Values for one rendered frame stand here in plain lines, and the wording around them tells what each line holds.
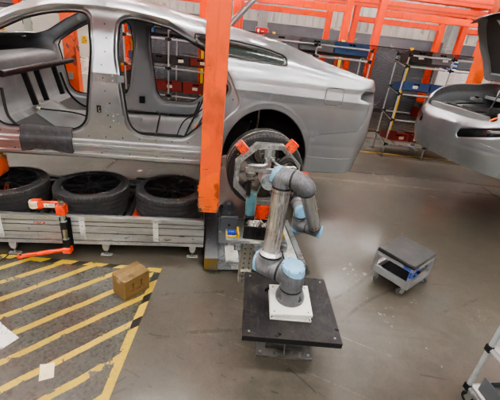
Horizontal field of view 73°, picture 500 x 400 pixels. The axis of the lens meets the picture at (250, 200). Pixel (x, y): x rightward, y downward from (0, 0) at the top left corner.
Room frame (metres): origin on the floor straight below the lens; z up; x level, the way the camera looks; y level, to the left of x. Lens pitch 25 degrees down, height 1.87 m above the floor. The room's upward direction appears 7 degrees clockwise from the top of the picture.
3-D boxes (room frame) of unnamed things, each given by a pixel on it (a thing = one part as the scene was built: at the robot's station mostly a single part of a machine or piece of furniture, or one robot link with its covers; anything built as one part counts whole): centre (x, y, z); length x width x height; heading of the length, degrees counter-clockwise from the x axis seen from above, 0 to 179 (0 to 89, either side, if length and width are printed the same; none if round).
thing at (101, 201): (2.84, 1.48, 0.39); 0.66 x 0.66 x 0.24
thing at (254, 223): (2.33, -0.07, 0.51); 0.20 x 0.14 x 0.13; 91
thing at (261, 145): (2.66, -0.11, 0.85); 0.54 x 0.07 x 0.54; 99
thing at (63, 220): (2.36, 1.50, 0.30); 0.09 x 0.05 x 0.50; 99
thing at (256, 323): (1.76, -0.33, 0.15); 0.60 x 0.60 x 0.30; 2
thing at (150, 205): (2.95, 0.76, 0.39); 0.66 x 0.66 x 0.24
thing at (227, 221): (2.88, 0.20, 0.26); 0.42 x 0.18 x 0.35; 9
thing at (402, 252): (2.56, -1.43, 0.17); 0.43 x 0.36 x 0.34; 131
